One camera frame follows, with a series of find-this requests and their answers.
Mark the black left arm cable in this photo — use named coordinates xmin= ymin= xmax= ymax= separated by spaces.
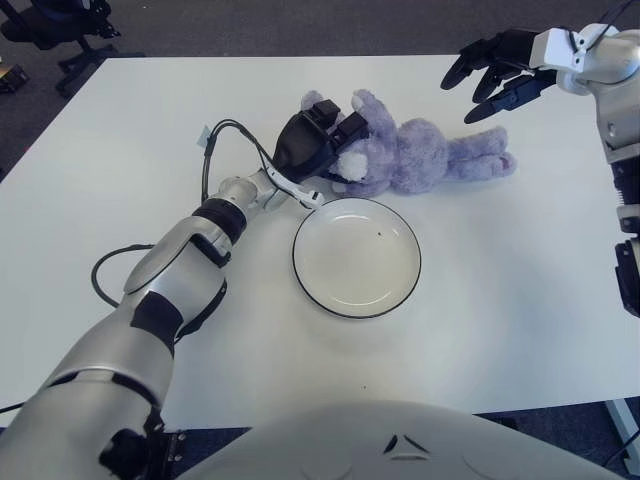
xmin=0 ymin=117 xmax=281 ymax=414

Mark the black stand bracket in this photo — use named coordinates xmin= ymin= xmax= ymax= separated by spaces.
xmin=149 ymin=427 xmax=184 ymax=480

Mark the white plate black rim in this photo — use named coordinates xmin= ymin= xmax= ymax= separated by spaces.
xmin=291 ymin=197 xmax=423 ymax=319

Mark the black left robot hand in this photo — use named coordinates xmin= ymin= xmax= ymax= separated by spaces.
xmin=272 ymin=98 xmax=369 ymax=185

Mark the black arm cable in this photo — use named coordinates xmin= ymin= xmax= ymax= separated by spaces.
xmin=567 ymin=0 xmax=636 ymax=51
xmin=0 ymin=117 xmax=281 ymax=414

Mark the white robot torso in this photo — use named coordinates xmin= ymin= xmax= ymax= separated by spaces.
xmin=174 ymin=399 xmax=626 ymax=480

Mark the purple plush bunny doll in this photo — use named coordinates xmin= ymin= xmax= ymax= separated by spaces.
xmin=299 ymin=88 xmax=518 ymax=199

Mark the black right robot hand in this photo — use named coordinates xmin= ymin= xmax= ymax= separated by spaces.
xmin=440 ymin=28 xmax=556 ymax=125

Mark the small box on floor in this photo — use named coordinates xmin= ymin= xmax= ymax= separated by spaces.
xmin=0 ymin=63 xmax=29 ymax=94

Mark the white table leg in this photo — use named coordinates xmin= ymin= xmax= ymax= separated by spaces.
xmin=604 ymin=398 xmax=640 ymax=464

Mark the black office chair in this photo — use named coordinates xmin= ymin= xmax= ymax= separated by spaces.
xmin=0 ymin=0 xmax=146 ymax=97

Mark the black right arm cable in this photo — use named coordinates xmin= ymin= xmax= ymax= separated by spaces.
xmin=567 ymin=0 xmax=636 ymax=51

